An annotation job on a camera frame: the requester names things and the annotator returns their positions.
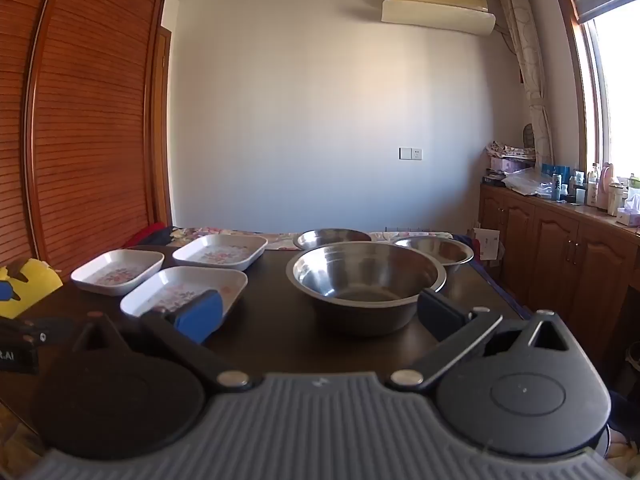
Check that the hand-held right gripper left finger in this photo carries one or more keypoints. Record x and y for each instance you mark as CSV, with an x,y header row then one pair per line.
x,y
200,317

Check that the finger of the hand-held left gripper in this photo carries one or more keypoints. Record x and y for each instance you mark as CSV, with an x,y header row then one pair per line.
x,y
7,292
22,332

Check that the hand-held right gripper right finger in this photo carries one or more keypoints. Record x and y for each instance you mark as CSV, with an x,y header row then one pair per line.
x,y
440,317

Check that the white floral square plate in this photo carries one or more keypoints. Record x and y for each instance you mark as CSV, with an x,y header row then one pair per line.
x,y
117,272
220,251
170,292

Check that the small steel bowl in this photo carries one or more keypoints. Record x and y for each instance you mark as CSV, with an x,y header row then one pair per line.
x,y
330,236
435,250

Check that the large steel bowl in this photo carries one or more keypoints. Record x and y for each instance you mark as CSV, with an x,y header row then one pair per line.
x,y
365,270

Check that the yellow plush toy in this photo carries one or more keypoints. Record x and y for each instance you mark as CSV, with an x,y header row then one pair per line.
x,y
40,287

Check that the white paper bag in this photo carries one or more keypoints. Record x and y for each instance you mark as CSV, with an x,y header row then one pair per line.
x,y
486,245

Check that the floral bed cover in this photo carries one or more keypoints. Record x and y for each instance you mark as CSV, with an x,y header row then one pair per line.
x,y
162,239

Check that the red cloth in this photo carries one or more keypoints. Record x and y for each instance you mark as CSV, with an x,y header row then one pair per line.
x,y
142,235

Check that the floral blanket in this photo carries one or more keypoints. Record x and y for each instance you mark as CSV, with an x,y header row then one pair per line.
x,y
280,240

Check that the wooden cabinet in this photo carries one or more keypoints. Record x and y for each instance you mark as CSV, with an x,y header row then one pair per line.
x,y
560,250

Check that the dark book stack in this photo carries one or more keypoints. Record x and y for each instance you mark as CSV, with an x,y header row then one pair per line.
x,y
492,181

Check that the clear plastic bag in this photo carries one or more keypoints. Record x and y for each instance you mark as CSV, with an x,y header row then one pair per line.
x,y
527,180

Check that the pink box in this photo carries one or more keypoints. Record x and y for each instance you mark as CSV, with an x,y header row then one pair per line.
x,y
507,164

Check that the blue spray can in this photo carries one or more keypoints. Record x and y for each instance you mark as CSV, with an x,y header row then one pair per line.
x,y
556,187

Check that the folded patterned cloth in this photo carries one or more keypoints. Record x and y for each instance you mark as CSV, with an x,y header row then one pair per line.
x,y
510,150

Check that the wooden wardrobe door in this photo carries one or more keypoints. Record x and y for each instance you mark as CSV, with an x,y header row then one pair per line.
x,y
85,110

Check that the white bottle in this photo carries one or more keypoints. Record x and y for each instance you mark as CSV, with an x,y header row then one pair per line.
x,y
593,187

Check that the dark woven fan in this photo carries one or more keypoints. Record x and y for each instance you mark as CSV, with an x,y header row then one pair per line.
x,y
527,135

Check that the white cup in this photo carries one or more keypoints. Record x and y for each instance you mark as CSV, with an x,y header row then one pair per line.
x,y
616,200

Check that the pink bottle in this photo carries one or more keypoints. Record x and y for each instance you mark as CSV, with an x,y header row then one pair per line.
x,y
606,185

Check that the tissue box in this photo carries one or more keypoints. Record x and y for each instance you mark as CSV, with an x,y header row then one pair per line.
x,y
629,215

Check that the green-capped bottle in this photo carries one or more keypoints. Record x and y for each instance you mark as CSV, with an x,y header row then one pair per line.
x,y
634,187

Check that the patterned beige curtain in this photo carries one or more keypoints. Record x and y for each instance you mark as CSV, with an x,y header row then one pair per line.
x,y
530,60

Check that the window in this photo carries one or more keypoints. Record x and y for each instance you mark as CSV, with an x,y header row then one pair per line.
x,y
617,100

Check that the white wall radiator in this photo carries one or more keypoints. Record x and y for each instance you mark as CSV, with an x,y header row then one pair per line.
x,y
405,230

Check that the white wall socket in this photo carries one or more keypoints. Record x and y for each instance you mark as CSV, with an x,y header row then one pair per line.
x,y
410,154

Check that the white wall air conditioner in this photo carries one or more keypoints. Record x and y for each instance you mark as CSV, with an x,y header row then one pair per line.
x,y
435,7

